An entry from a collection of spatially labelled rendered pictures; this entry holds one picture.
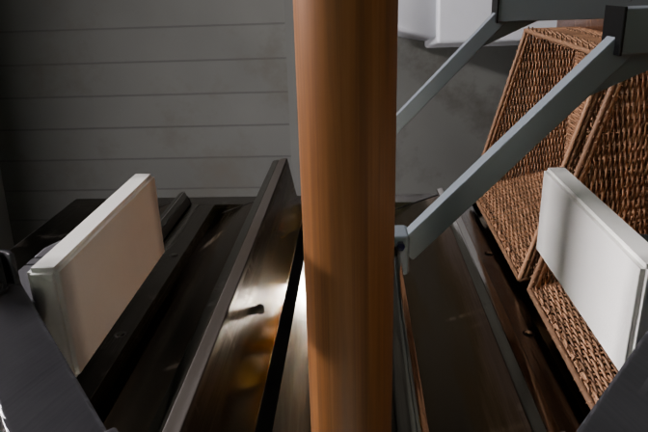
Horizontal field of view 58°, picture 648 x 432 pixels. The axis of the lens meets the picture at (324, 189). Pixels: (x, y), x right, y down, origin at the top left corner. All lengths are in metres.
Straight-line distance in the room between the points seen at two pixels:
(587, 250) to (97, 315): 0.13
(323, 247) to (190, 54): 3.54
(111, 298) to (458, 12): 2.75
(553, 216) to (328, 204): 0.07
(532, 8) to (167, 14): 2.90
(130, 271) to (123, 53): 3.66
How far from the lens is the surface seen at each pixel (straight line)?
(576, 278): 0.18
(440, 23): 2.86
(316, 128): 0.17
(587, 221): 0.17
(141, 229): 0.19
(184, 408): 0.78
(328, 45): 0.16
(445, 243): 1.49
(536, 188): 1.73
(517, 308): 1.27
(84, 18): 3.92
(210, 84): 3.69
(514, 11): 1.06
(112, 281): 0.17
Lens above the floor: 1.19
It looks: 3 degrees up
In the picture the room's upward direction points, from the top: 91 degrees counter-clockwise
